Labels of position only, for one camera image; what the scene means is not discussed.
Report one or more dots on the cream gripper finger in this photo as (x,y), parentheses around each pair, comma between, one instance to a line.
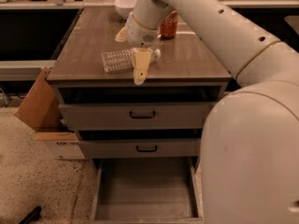
(142,63)
(121,35)

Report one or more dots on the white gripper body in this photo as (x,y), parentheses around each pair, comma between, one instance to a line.
(139,33)

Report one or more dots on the clear plastic water bottle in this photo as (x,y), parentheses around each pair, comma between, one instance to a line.
(121,60)

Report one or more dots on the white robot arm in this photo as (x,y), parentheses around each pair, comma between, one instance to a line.
(250,140)

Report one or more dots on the top grey drawer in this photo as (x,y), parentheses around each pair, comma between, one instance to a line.
(135,116)

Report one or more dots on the grey drawer cabinet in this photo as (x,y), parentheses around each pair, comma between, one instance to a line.
(182,70)

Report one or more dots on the open bottom grey drawer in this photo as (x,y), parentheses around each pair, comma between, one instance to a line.
(146,191)

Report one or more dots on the white ceramic bowl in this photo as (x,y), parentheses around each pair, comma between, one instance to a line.
(124,7)

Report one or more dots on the red cola can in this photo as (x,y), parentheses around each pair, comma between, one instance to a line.
(169,26)

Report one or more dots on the brown cardboard box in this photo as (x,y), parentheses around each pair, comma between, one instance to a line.
(39,110)

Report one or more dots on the black leg bottom left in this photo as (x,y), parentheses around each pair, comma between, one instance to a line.
(34,215)

